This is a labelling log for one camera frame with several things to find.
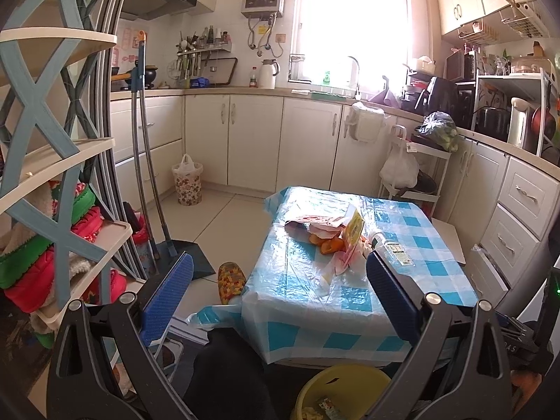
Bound clear plastic bottle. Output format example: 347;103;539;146
367;230;414;267

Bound chrome kitchen faucet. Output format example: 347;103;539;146
348;56;362;99

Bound clear plastic bag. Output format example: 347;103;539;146
319;265;348;292

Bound purple bag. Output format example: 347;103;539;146
370;87;401;106

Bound bag of green vegetables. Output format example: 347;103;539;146
415;111;459;153

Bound red white printed wrapper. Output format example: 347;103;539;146
284;214;351;235

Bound white wire dish rack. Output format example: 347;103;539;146
499;0;552;38

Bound white counter shelf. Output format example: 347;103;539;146
475;68;560;158

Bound floral patterned bag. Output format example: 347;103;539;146
171;154;204;205

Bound pink white wrapper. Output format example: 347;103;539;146
330;245;366;274

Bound white trolley rack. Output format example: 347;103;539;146
378;125;451;219

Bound white hanging door bin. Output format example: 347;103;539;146
343;101;386;143

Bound yellow plastic basin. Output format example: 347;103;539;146
295;365;394;420

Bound cream kitchen base cabinets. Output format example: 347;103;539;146
109;87;554;298

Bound floral bucket with red liner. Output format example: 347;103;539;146
125;214;160;276

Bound bright kitchen window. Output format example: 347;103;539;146
291;0;414;97

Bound black microwave oven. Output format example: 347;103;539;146
446;50;480;82

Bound wall utensil rack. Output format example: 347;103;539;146
175;26;232;88

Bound black rice cooker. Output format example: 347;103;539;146
475;106;510;141

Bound black wok on counter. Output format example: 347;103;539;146
131;65;159;90

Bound grey folding stool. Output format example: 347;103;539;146
144;319;211;386

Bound pile of red green slippers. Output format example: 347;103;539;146
0;179;130;348

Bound pink wall stickers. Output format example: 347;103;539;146
111;26;147;68

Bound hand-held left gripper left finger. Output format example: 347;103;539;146
46;251;197;420

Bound yellow snack packet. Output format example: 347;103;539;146
339;208;366;250

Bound cardboard sheet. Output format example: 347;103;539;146
431;219;467;265

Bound grey sliding door frame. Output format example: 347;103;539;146
94;0;149;281

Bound black pouch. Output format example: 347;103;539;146
124;202;143;232

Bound blue and cream shoe rack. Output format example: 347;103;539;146
0;0;134;346

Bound white wrapped panel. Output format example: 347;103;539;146
468;245;510;294

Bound blue checked plastic tablecloth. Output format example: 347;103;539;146
186;186;480;364

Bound white electric kettle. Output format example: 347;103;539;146
507;97;541;149

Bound white thermos jug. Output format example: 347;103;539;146
261;59;281;89

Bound red pot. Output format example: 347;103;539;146
531;105;558;141

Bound black framed tray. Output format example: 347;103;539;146
205;57;238;86

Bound dark round pan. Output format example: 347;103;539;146
413;170;438;195

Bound yellow patterned slipper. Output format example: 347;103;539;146
217;261;246;306

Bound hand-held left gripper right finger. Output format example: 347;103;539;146
365;249;515;420

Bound person's left leg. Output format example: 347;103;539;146
184;328;281;420

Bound black air fryer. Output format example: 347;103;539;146
422;76;460;117

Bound white plastic bag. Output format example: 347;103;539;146
380;144;419;189

